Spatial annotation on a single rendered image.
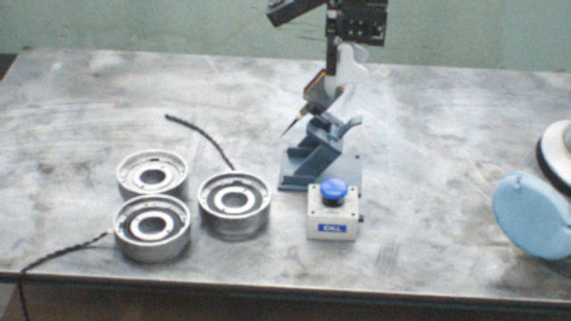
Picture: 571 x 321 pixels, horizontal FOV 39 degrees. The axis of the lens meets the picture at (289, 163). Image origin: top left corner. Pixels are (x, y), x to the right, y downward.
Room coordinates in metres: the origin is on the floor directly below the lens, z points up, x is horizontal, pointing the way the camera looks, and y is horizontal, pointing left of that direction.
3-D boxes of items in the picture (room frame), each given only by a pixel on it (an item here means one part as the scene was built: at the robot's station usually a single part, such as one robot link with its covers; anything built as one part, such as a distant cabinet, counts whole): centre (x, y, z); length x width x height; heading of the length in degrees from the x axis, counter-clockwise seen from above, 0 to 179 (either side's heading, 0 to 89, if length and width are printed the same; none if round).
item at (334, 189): (0.87, -0.06, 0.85); 0.04 x 0.04 x 0.05
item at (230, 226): (0.88, 0.08, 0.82); 0.10 x 0.10 x 0.04
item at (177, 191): (0.93, 0.20, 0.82); 0.10 x 0.10 x 0.04
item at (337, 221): (0.87, -0.07, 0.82); 0.08 x 0.07 x 0.05; 89
